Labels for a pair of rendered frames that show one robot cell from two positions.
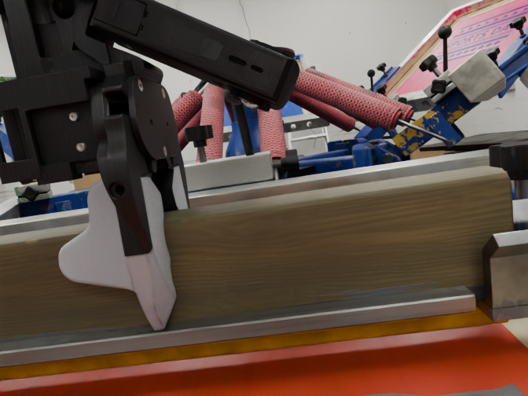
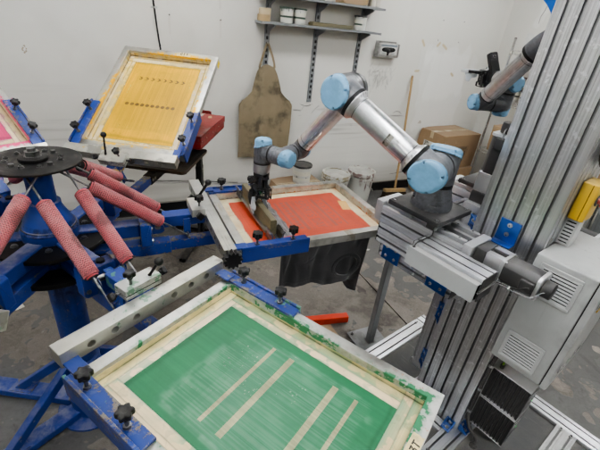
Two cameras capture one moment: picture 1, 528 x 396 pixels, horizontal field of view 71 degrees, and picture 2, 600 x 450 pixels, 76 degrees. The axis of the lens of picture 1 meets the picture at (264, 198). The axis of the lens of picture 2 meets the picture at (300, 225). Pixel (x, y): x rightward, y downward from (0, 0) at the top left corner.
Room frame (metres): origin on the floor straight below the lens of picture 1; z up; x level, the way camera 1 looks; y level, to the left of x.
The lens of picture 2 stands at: (0.91, 1.54, 1.84)
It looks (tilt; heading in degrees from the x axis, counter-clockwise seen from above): 29 degrees down; 238
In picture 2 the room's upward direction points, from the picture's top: 7 degrees clockwise
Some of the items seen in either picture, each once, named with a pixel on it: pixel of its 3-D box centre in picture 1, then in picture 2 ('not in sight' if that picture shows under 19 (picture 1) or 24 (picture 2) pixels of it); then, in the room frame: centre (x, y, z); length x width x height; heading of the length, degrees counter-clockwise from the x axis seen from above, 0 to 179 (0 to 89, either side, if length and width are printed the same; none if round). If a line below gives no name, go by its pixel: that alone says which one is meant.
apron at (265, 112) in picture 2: not in sight; (266, 103); (-0.67, -1.83, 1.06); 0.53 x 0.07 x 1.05; 176
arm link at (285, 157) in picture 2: not in sight; (283, 156); (0.17, 0.17, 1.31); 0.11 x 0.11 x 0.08; 27
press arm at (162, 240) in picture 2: not in sight; (212, 237); (0.44, 0.05, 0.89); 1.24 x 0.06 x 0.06; 176
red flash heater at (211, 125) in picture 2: not in sight; (182, 127); (0.27, -1.17, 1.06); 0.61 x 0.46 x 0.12; 56
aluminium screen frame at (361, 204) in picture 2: not in sight; (298, 212); (0.01, 0.08, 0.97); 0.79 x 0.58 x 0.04; 176
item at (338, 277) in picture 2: not in sight; (320, 260); (-0.03, 0.27, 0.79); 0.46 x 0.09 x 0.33; 176
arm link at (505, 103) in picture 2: not in sight; (500, 104); (-0.88, 0.36, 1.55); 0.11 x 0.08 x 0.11; 164
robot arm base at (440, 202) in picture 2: not in sight; (433, 192); (-0.21, 0.66, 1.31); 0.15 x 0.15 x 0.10
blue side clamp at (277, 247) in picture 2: not in sight; (274, 246); (0.27, 0.34, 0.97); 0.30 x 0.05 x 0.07; 176
